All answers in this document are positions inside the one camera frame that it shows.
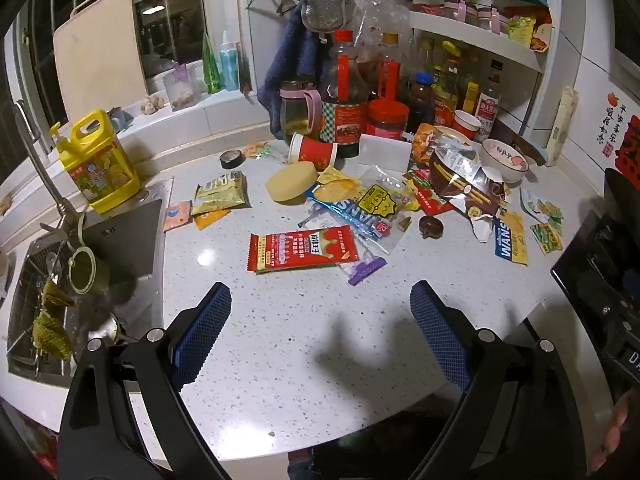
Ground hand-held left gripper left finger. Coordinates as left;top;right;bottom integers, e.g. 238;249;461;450
57;282;232;480

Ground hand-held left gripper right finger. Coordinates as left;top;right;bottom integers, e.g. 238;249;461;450
410;281;588;480

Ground white box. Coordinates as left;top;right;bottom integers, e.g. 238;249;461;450
357;133;412;173

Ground red paper cup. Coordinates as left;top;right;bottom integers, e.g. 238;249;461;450
288;133;340;171

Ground red orange seasoning packet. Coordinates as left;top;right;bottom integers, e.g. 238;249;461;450
530;10;553;53

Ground white paper pack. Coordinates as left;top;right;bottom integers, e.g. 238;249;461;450
545;85;579;167

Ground orange snack wrapper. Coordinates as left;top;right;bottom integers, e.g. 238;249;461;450
192;207;232;231

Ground pink small packet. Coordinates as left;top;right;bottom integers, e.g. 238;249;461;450
163;201;193;232

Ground white cutting board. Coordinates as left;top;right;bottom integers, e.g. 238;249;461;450
52;0;149;126

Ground white red label bottle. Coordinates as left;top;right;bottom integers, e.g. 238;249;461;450
475;60;503;141

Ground steel sink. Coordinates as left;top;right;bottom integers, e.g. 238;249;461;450
5;199;166;391

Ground light blue bottle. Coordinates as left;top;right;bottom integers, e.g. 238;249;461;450
220;31;241;92

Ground red white cup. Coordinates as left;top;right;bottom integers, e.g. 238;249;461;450
452;110;483;143

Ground sink strainer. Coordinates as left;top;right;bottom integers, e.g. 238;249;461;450
90;310;126;343

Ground green bottle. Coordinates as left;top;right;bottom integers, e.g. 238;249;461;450
201;34;222;94

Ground yellow detergent bottle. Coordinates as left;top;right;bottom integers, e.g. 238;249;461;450
50;109;142;215

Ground red handled sauce bottle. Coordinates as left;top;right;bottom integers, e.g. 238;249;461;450
375;32;407;103

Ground grey hanging sponge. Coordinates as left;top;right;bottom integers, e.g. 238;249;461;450
300;0;351;33

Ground yellow cap oil bottle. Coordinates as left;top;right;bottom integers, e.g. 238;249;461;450
434;42;463;126

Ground green cup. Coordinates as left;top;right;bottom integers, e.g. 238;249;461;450
67;247;111;295

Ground yellow chip packet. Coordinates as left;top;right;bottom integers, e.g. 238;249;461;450
312;166;368;206

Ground small grey container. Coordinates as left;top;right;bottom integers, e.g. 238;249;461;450
107;107;135;131

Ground yellow sponge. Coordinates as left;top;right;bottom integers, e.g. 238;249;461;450
265;161;320;203

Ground yellow seasoning packet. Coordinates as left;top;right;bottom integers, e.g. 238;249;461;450
509;15;537;48

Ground blue towel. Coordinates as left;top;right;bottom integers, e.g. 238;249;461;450
256;5;331;140

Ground wall sticker with orange fruit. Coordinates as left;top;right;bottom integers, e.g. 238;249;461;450
597;91;630;158

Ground small red wrapper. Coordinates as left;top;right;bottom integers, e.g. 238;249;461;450
402;169;453;217

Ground red snack wrapper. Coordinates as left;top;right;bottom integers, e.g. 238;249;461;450
246;226;360;274

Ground window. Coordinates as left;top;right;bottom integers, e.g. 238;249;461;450
15;0;208;126

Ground clear plastic container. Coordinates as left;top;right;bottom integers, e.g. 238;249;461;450
162;63;197;112

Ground red wall sticker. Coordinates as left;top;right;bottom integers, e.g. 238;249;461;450
615;115;640;186

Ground glass jar with pink lid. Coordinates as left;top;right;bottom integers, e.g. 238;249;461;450
279;80;321;143

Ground blue cap dark bottle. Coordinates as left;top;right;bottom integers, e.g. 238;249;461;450
407;72;436;133

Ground brown chocolate stick packet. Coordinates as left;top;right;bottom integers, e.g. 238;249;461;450
429;147;513;221

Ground green white wrapper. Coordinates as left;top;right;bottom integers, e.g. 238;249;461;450
520;187;565;223
530;222;563;255

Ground white bowl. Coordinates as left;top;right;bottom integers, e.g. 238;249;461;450
481;139;532;183

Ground orange snack bag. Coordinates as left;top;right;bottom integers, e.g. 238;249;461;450
410;122;443;166

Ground red lid jar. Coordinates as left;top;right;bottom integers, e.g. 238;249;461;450
366;99;411;141

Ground hanging clear plastic bags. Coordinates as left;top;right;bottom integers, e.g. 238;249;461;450
350;0;416;61

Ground large soy sauce bottle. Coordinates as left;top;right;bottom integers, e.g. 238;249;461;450
318;30;370;158

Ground yellow label bottle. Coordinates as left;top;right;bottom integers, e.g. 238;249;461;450
457;67;483;116

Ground pink lid spice jar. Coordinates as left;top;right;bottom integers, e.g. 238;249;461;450
477;6;511;35
444;0;478;22

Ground purple wrapper piece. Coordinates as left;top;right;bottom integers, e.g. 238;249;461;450
340;255;388;287

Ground person's right hand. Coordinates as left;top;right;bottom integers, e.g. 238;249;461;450
587;390;640;475

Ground metal faucet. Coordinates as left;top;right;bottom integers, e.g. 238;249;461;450
14;100;86;231

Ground green snack wrapper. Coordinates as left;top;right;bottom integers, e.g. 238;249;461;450
191;171;251;216

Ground blue yellow wrapper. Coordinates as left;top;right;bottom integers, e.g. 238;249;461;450
492;210;529;266

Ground brown handled knife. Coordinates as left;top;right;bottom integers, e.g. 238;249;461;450
510;132;548;167

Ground green scouring cloth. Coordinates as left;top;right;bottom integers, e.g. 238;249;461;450
31;280;76;361

